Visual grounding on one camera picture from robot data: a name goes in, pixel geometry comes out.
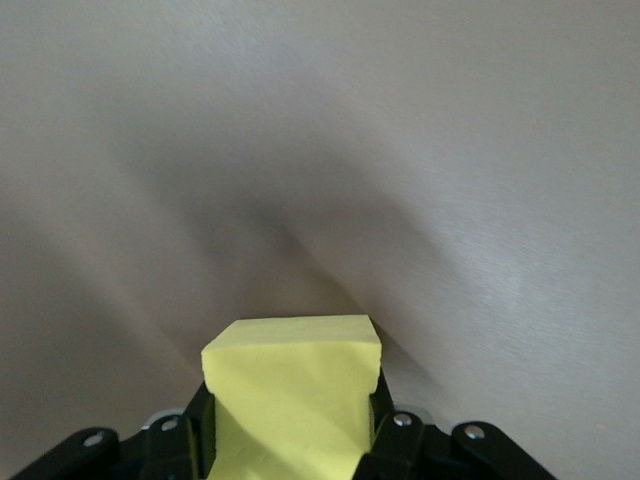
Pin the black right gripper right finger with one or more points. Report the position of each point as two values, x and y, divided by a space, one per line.
405 445

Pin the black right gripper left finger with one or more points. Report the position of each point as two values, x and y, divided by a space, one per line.
160 450

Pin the yellow foam cube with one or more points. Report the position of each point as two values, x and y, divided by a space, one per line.
290 370

